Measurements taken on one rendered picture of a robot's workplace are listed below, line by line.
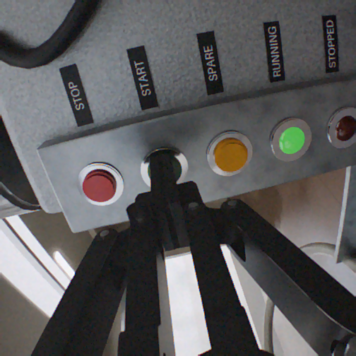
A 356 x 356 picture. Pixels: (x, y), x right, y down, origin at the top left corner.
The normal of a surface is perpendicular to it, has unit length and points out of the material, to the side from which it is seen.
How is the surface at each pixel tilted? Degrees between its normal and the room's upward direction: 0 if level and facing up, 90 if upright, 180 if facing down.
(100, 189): 90
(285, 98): 90
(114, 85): 90
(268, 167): 90
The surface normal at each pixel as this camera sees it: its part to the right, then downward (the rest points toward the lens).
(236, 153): 0.10, 0.43
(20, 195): 0.97, -0.23
